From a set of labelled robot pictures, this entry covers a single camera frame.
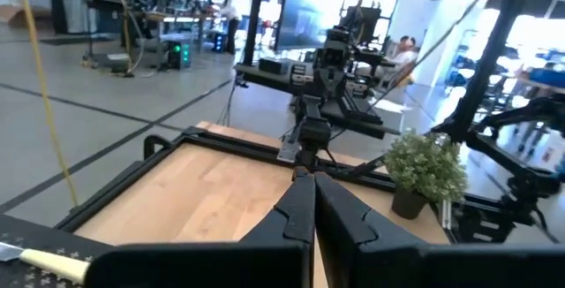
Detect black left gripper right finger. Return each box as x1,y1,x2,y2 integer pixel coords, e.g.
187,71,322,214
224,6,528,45
314,171,565,288

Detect black stand bracket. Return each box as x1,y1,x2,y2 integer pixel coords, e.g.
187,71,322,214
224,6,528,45
452,95,565,245

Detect green artificial potted plant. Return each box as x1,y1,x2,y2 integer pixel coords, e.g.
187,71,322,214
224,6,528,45
382,129,469,221

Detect black aluminium table frame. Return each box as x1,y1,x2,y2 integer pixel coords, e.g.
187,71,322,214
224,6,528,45
55,126,509,236

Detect yellow hanging cable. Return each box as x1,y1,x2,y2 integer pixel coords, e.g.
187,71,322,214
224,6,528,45
15,0,80,209

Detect person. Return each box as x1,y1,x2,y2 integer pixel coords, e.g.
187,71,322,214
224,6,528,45
374,34,419,81
219,0,242,56

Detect grey metal mounting plate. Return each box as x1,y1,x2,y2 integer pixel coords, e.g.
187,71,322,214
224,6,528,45
276,135,304,163

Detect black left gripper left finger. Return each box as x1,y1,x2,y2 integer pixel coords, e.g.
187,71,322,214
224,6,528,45
83,167,316,288

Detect black rig upright post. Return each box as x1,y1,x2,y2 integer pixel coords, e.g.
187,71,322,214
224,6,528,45
430,0,542,143
241,0,290,67

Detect computer tower green lights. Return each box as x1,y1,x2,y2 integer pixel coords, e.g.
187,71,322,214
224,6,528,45
166,40,193,71

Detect knife with cream handle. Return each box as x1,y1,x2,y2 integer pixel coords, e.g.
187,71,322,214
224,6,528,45
0,241,92,285

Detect background yellow hanging hose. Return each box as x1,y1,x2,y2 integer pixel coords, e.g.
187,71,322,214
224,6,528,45
100,0,147,78

